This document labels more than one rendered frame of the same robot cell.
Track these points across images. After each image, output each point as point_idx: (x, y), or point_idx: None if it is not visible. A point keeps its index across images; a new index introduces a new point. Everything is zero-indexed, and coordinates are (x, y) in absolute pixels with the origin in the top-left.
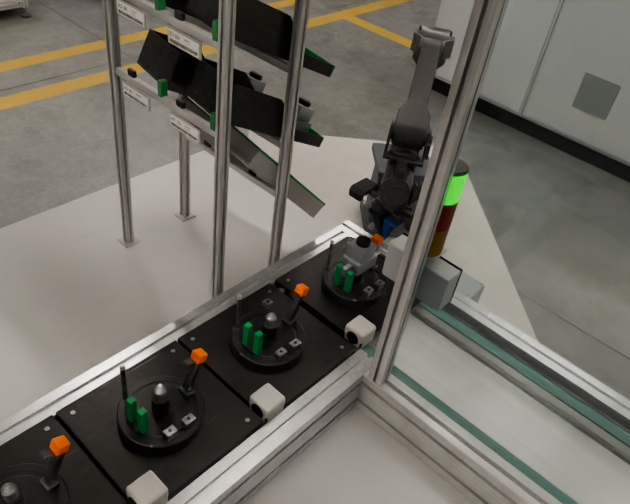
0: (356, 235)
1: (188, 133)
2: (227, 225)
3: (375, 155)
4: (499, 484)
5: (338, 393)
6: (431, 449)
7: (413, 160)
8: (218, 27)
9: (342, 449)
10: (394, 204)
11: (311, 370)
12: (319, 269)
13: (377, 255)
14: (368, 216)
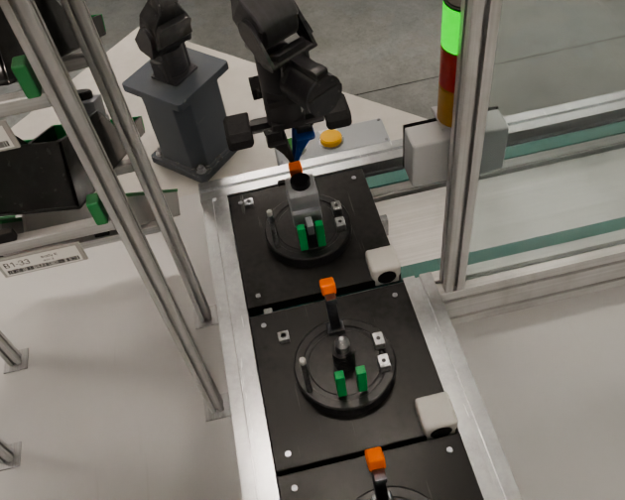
0: (230, 188)
1: (56, 261)
2: (75, 318)
3: (146, 93)
4: None
5: (453, 333)
6: (544, 289)
7: (304, 47)
8: (35, 70)
9: (485, 372)
10: (330, 110)
11: (412, 343)
12: (262, 254)
13: (274, 187)
14: (187, 163)
